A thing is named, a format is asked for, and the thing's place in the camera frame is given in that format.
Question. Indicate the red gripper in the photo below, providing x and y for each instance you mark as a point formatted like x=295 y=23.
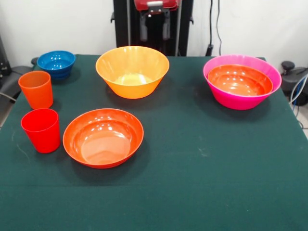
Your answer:
x=156 y=4

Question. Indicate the black office chair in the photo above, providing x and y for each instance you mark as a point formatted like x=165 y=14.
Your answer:
x=288 y=79
x=9 y=84

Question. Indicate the orange-red plastic bowl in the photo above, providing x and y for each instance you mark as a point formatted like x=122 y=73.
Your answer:
x=103 y=144
x=240 y=81

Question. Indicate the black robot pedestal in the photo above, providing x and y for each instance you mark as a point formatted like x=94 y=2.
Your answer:
x=122 y=24

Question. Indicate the orange plastic bowl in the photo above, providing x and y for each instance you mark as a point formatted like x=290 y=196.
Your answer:
x=132 y=89

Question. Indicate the large magenta plastic bowl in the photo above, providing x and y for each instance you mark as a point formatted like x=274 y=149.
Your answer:
x=238 y=102

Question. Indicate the orange plastic cup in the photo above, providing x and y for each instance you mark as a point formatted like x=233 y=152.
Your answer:
x=36 y=91

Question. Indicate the red plastic cup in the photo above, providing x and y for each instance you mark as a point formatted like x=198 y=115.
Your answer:
x=41 y=134

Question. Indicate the small dark blue bowl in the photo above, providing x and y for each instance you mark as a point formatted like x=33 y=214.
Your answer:
x=56 y=65

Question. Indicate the dark green table cloth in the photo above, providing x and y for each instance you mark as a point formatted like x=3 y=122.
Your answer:
x=180 y=197

